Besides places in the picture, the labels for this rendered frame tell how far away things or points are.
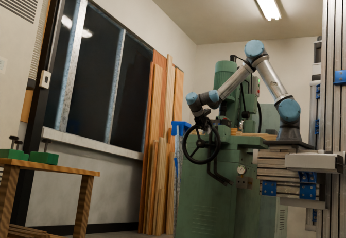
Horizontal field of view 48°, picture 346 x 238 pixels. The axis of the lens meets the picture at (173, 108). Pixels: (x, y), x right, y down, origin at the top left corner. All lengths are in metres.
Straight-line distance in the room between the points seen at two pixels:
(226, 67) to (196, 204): 1.06
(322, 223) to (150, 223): 2.24
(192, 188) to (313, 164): 1.05
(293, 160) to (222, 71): 1.13
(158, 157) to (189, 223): 1.57
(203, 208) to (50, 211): 1.31
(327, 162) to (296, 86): 3.40
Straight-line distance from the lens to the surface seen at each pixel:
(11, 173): 1.74
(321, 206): 2.39
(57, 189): 3.49
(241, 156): 2.81
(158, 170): 4.31
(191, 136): 2.93
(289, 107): 2.25
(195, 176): 2.88
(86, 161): 3.74
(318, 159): 2.14
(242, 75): 2.50
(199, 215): 2.85
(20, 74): 2.74
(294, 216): 5.23
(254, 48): 2.37
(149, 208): 4.27
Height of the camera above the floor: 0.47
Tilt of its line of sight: 12 degrees up
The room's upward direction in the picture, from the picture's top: 6 degrees clockwise
